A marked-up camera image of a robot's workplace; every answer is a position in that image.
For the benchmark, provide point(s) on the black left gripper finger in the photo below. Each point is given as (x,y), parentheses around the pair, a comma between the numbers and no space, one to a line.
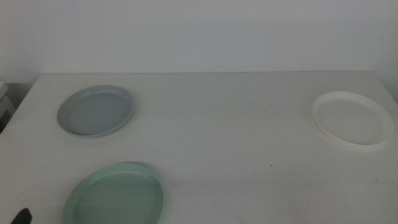
(23,217)

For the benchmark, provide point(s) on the mint green shallow bowl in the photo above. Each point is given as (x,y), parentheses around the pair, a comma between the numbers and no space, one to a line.
(118,199)

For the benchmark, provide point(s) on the grey shallow bowl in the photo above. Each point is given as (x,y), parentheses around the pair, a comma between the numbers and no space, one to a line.
(94,113)

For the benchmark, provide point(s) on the white shallow bowl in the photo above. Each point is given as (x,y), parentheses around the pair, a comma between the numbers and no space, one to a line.
(353,119)

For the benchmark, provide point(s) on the white side furniture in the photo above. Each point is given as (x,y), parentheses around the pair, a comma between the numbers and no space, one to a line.
(4,105)

